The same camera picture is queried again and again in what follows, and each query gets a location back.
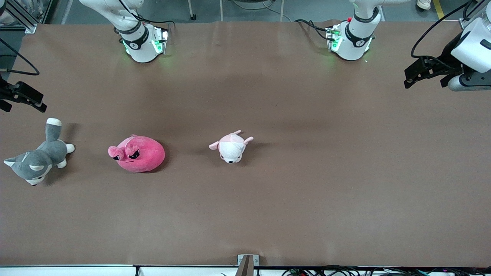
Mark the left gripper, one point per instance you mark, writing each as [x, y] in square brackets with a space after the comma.
[447, 53]

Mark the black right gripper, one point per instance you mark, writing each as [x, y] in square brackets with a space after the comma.
[4, 93]

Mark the magenta round plush toy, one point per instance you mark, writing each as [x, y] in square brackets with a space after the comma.
[145, 157]

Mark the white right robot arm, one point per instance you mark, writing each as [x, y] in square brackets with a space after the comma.
[142, 46]

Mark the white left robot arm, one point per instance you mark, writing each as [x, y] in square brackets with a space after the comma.
[355, 42]

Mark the grey white husky plush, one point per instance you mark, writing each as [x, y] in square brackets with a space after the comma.
[38, 159]

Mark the white sneaker shoe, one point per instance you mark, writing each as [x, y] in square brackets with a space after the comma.
[424, 4]

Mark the brown table cover sheet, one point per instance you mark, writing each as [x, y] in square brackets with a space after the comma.
[307, 199]

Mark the metal leg with caster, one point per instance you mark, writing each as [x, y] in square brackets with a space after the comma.
[193, 17]

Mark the light pink plush puppy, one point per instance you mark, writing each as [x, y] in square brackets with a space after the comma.
[230, 149]

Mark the aluminium frame profile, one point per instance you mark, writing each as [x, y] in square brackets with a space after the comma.
[466, 23]
[23, 19]

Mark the white table edge rail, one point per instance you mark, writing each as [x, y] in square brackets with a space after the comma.
[76, 271]

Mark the grey metal table bracket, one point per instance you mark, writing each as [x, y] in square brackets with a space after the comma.
[247, 266]

